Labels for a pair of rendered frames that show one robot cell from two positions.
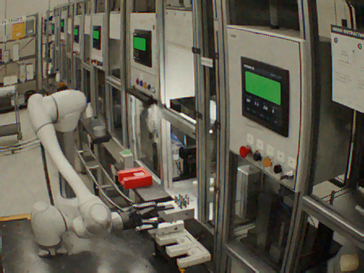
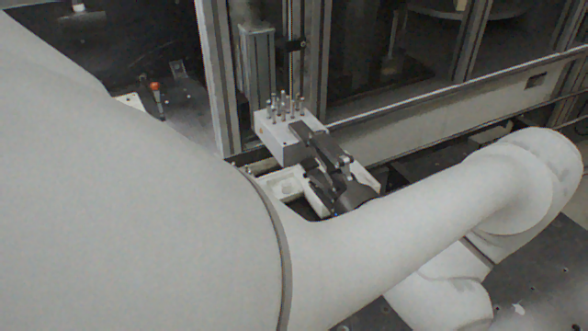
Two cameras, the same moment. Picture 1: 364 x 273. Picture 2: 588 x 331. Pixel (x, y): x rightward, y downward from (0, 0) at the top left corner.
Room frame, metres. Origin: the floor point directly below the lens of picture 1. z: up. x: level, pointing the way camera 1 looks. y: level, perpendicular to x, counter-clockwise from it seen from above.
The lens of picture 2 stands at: (1.64, 0.70, 1.52)
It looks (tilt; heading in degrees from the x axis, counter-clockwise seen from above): 40 degrees down; 267
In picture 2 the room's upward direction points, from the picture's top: straight up
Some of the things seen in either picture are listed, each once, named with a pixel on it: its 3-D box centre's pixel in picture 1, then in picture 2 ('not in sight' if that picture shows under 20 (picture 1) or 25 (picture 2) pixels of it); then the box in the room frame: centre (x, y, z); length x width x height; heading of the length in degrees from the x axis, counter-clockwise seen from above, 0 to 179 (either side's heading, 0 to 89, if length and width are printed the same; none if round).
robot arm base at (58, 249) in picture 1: (49, 244); not in sight; (1.75, 0.73, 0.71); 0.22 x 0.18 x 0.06; 24
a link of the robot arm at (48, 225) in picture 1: (45, 222); not in sight; (1.78, 0.73, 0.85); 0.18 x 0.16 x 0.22; 136
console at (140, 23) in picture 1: (162, 49); not in sight; (2.35, 0.09, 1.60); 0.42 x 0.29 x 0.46; 24
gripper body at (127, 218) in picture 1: (130, 219); (349, 198); (1.53, 0.22, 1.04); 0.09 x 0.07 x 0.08; 114
